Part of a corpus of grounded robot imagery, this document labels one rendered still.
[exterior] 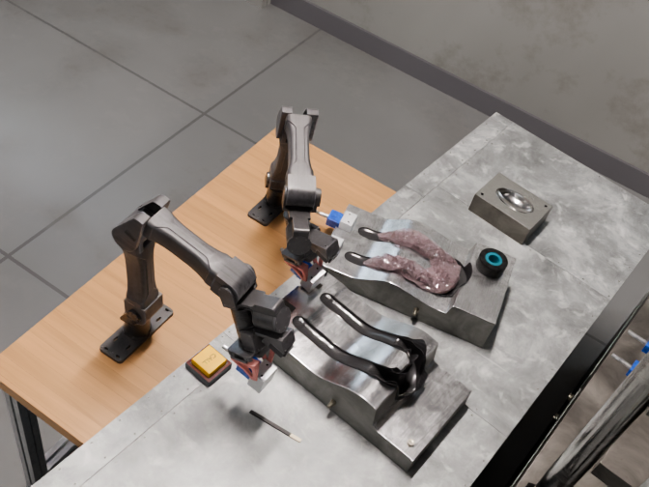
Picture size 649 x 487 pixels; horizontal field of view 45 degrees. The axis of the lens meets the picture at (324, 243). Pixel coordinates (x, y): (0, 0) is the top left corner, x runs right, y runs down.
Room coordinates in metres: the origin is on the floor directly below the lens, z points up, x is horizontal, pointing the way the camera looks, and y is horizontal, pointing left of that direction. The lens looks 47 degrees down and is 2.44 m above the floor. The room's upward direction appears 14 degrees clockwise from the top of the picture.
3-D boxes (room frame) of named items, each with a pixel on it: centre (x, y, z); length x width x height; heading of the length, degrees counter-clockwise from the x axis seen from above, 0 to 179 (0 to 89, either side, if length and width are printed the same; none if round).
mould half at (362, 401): (1.13, -0.16, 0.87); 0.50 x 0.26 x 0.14; 61
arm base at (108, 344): (1.08, 0.40, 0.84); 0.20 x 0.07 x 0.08; 158
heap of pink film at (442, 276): (1.47, -0.25, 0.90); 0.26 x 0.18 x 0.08; 78
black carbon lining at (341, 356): (1.14, -0.15, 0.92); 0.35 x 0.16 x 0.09; 61
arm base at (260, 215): (1.64, 0.17, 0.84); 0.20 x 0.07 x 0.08; 158
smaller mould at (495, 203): (1.84, -0.53, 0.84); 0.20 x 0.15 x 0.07; 61
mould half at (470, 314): (1.48, -0.26, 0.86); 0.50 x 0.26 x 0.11; 78
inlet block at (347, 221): (1.58, 0.00, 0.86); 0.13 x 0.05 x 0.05; 78
